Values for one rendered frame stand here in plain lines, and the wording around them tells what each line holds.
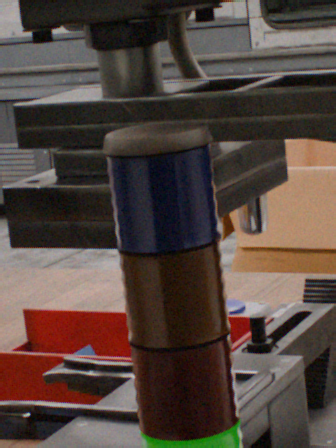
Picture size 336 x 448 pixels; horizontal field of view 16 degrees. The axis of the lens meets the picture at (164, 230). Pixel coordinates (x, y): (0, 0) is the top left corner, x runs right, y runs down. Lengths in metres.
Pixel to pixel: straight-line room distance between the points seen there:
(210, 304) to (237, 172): 0.31
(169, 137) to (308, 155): 3.25
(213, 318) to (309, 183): 2.64
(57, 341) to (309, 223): 2.01
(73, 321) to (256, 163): 0.39
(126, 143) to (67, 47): 5.84
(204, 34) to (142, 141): 5.41
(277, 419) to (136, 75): 0.24
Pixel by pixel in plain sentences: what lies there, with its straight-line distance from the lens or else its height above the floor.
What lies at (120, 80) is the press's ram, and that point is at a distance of 0.71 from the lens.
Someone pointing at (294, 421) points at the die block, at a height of 0.95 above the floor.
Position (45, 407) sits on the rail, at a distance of 0.79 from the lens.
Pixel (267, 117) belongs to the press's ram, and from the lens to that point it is 0.65.
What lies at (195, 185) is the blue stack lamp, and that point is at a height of 1.18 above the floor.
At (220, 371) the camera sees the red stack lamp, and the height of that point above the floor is 1.11.
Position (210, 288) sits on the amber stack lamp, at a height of 1.14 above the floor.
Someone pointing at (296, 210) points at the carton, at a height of 0.61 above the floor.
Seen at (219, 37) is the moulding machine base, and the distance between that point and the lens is 5.78.
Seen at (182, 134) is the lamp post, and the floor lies 1.20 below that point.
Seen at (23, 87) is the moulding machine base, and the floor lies 0.71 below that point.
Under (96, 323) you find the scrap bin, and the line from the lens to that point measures 1.09.
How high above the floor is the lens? 1.25
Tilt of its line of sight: 12 degrees down
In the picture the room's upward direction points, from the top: 7 degrees counter-clockwise
